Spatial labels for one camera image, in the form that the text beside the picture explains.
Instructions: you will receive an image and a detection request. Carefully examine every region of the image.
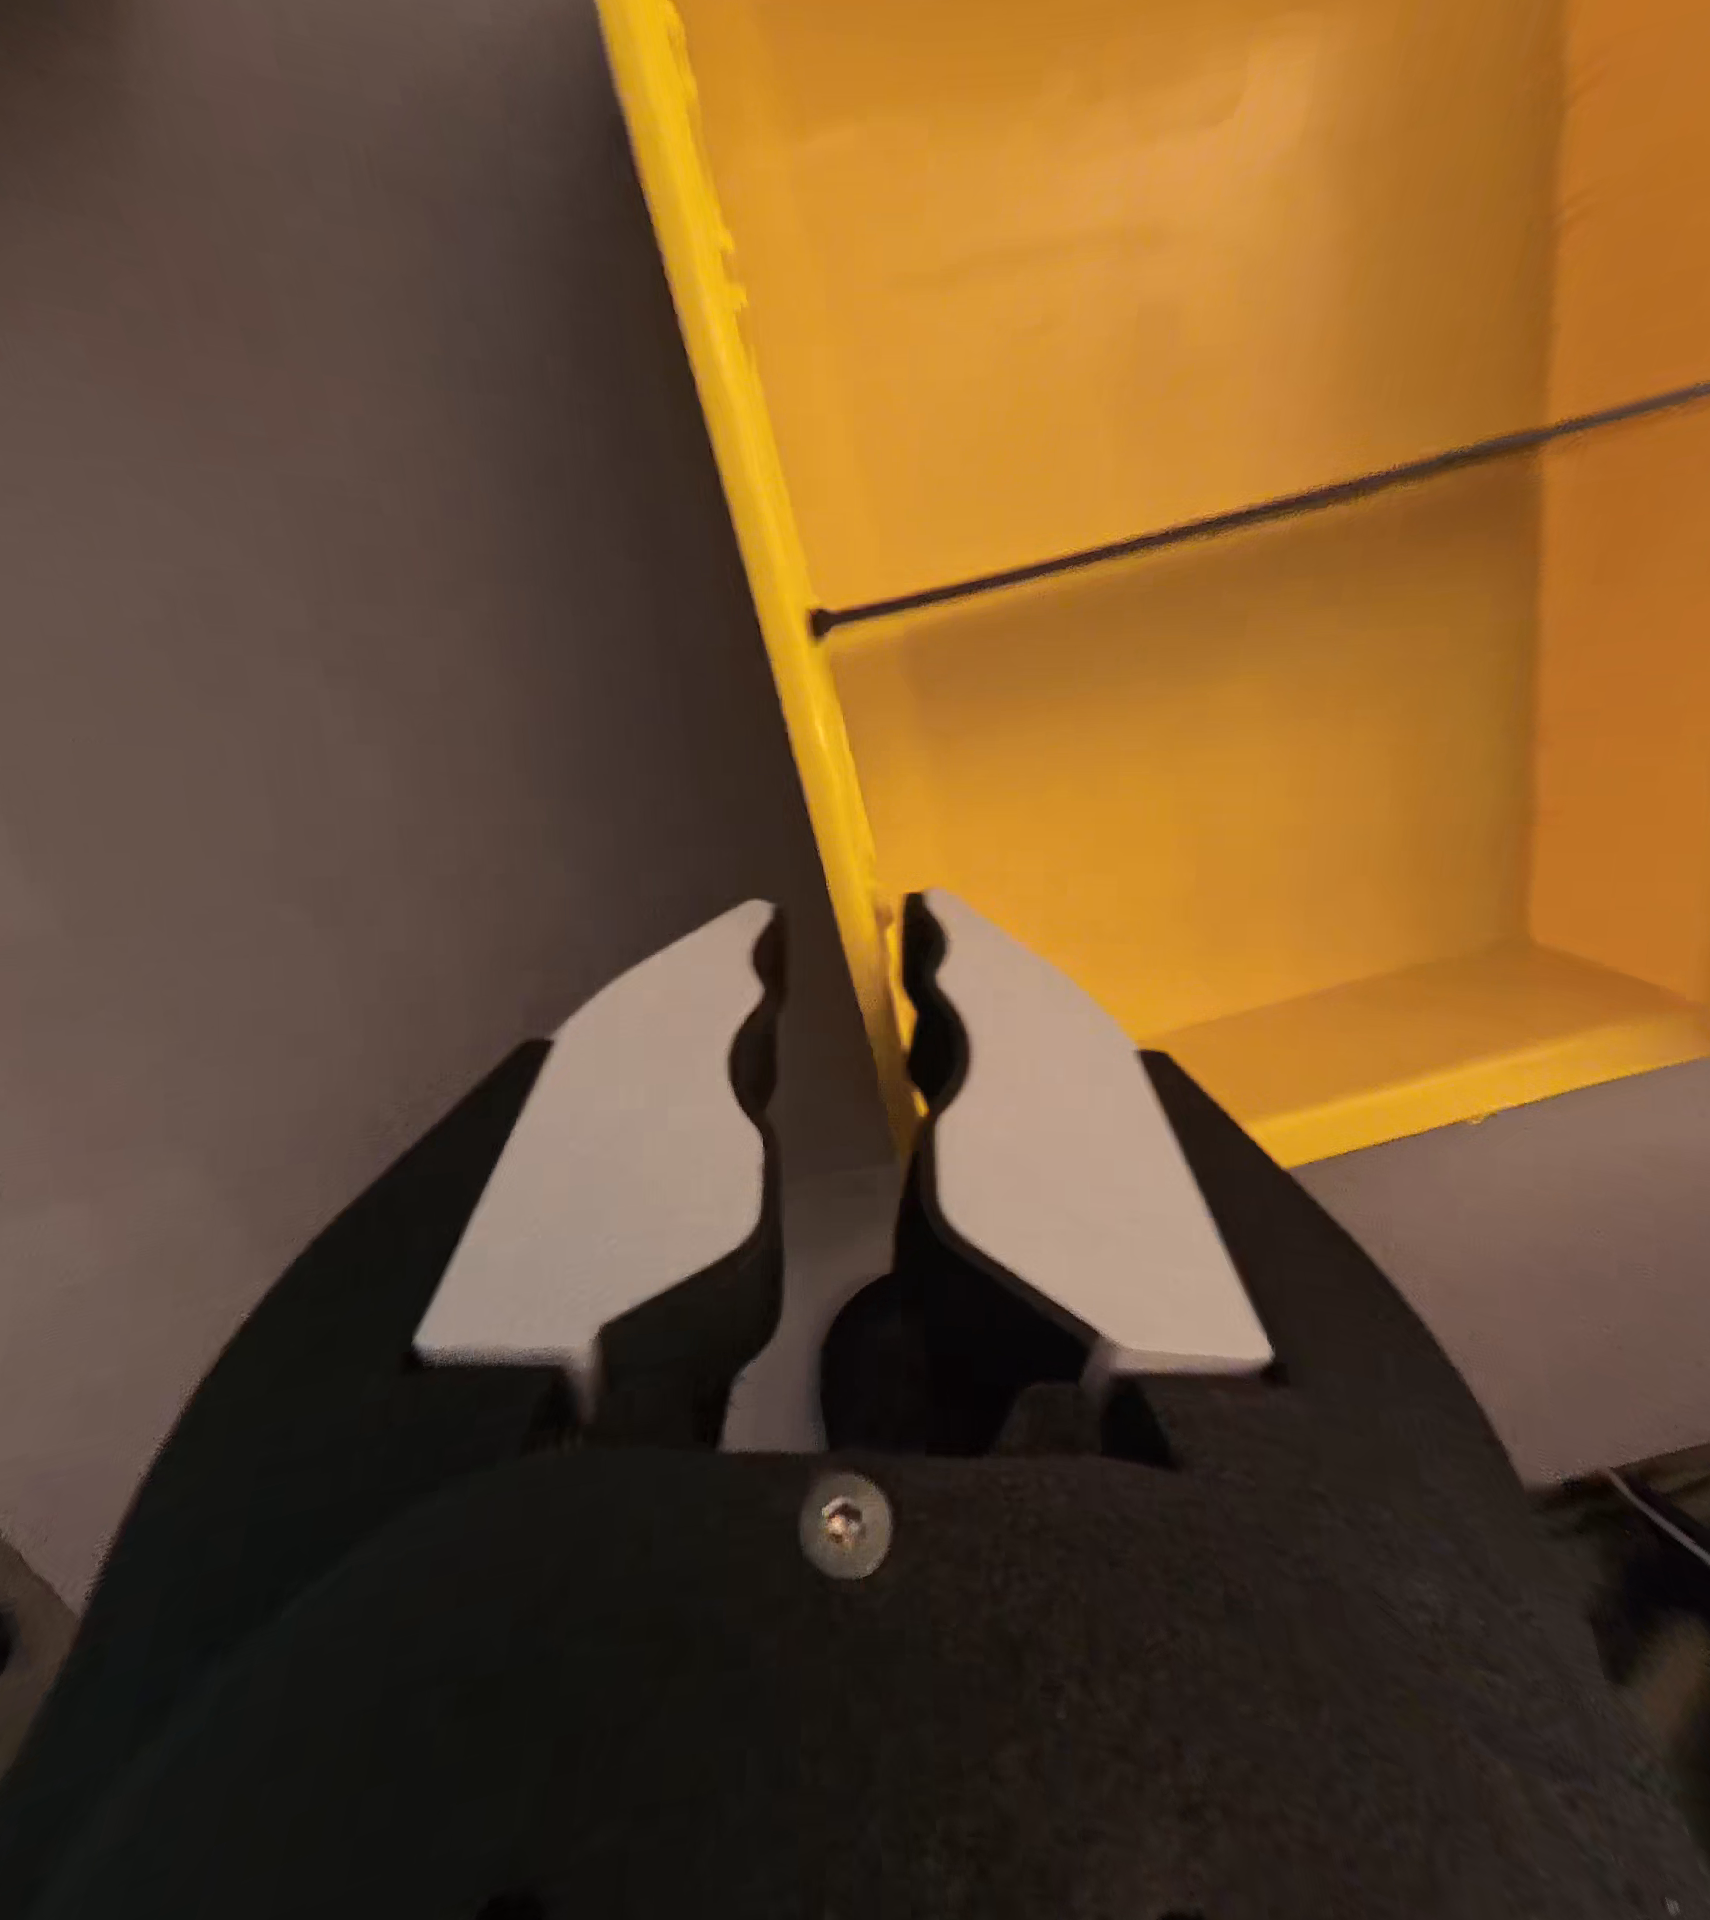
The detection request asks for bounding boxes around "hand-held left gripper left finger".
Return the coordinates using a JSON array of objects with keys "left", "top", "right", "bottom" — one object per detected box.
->
[{"left": 412, "top": 899, "right": 789, "bottom": 1419}]

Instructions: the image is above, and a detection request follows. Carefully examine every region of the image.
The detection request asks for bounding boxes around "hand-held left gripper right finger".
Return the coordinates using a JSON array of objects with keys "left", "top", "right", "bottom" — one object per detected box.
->
[{"left": 896, "top": 887, "right": 1278, "bottom": 1381}]

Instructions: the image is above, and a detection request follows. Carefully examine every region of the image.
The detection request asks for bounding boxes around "person's olive clothing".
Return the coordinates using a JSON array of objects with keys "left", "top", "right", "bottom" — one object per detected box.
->
[{"left": 1525, "top": 1432, "right": 1710, "bottom": 1920}]

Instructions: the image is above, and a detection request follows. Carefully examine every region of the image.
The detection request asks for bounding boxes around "yellow storage bin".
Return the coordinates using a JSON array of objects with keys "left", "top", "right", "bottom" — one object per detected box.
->
[{"left": 591, "top": 0, "right": 1710, "bottom": 1176}]

